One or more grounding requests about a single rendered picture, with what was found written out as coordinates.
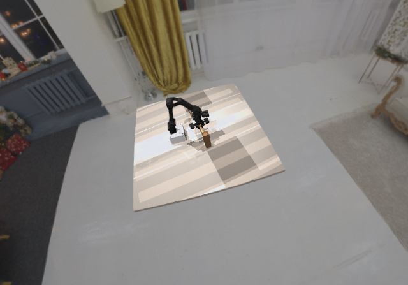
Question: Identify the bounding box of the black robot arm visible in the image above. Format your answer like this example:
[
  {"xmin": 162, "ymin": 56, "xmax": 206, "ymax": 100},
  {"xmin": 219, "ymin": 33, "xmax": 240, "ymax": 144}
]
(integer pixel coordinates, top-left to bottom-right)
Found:
[{"xmin": 166, "ymin": 97, "xmax": 209, "ymax": 134}]

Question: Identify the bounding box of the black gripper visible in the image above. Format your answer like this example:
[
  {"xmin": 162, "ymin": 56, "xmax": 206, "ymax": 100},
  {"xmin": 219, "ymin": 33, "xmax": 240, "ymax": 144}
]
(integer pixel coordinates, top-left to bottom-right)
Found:
[{"xmin": 189, "ymin": 117, "xmax": 209, "ymax": 129}]

